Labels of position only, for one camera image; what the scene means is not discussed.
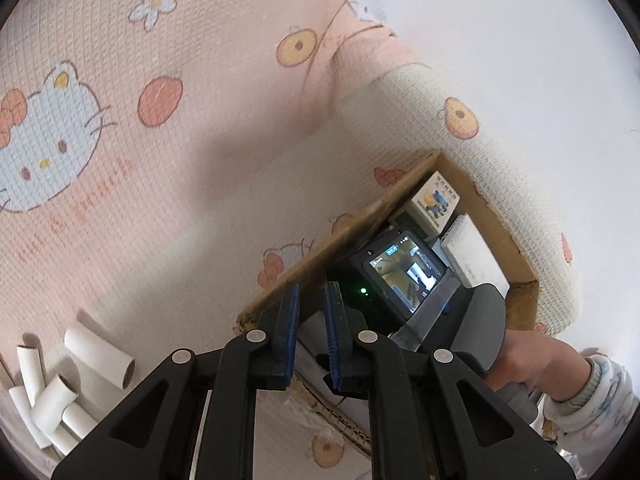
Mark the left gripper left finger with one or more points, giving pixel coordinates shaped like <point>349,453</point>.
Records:
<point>277,361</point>

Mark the patterned white sleeve forearm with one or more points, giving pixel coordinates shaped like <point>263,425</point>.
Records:
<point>589,425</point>

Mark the right hand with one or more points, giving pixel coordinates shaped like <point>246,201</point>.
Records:
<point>540,362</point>

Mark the white spiral notepad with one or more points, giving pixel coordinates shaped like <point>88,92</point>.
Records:
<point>470,257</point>

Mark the white paper tube left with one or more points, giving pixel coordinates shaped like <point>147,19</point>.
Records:
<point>32,372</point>

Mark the white cartoon carton box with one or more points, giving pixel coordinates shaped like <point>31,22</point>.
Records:
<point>433,205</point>

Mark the white paper tube short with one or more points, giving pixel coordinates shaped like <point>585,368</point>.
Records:
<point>112,364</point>

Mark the white paper tube crosswise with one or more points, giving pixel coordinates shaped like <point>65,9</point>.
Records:
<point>20,400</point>

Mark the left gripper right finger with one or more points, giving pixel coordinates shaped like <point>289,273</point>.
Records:
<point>348,367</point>

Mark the white paper tube top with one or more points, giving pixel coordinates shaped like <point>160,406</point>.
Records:
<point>78,421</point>

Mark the pink Hello Kitty blanket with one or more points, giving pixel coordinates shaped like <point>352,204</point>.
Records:
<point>164,161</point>

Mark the white paper tube front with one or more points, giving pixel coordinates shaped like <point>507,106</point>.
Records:
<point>50,405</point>

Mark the brown cardboard box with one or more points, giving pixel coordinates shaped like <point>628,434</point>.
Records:
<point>385,214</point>

